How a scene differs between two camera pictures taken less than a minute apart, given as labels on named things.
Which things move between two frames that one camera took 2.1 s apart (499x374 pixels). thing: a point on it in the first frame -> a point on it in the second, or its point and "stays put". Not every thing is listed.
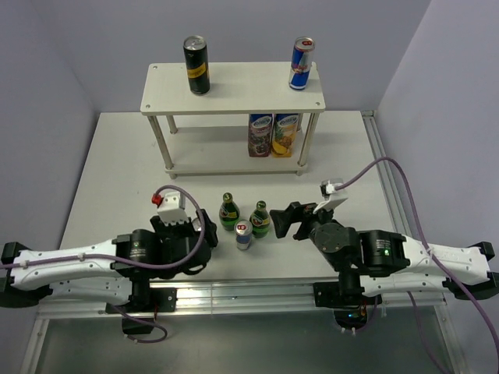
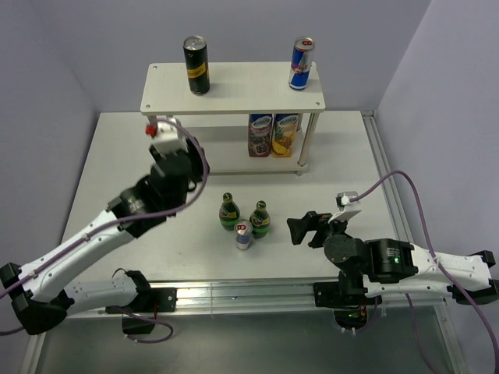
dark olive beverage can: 196,56 stays put
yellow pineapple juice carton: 284,129 stays put
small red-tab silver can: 242,230 stays put
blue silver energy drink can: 301,62 stays put
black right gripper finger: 282,219 -> 299,228
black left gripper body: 174,231 -> 197,167
